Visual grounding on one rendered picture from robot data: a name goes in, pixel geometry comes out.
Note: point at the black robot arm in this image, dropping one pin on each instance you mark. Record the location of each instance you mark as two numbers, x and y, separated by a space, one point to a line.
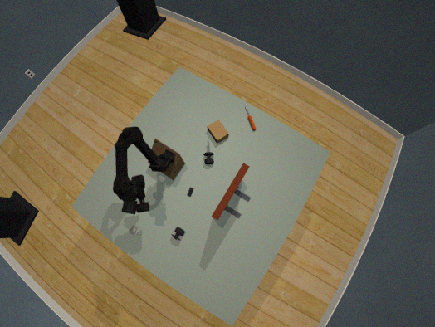
122 184

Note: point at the brown wooden door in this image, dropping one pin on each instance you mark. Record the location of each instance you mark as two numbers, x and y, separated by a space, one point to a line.
231 190

